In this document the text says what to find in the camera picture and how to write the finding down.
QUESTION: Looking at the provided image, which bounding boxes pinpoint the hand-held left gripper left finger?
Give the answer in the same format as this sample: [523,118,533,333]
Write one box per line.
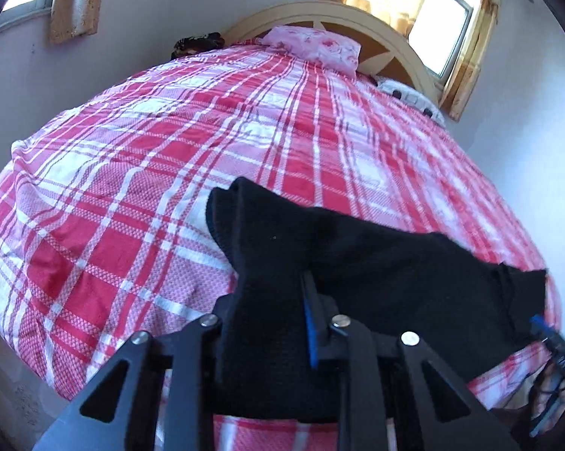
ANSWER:
[31,294,232,451]

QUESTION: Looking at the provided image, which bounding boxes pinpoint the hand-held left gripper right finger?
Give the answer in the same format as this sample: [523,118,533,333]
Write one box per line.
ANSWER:
[300,270,521,451]

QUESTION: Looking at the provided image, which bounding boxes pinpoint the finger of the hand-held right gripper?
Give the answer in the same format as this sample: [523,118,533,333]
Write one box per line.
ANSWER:
[529,315,565,380]

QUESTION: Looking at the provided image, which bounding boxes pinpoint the black pants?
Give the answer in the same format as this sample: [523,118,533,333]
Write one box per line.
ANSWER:
[205,176,549,424]

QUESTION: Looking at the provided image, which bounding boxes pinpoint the red plaid bedsheet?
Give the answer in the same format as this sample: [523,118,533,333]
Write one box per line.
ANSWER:
[0,38,563,451]

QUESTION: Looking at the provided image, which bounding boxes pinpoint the white pillow with black spots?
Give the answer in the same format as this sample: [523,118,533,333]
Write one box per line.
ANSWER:
[375,75,447,126]

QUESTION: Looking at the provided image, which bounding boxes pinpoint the pink floral pillow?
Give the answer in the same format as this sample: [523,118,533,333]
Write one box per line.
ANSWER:
[261,26,362,76]

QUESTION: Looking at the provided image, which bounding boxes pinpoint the dark bundled cloth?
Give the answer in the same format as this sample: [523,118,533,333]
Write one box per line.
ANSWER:
[172,32,226,61]

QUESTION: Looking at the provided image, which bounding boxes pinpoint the cream wooden headboard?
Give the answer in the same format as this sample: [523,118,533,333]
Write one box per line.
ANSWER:
[223,1,441,104]

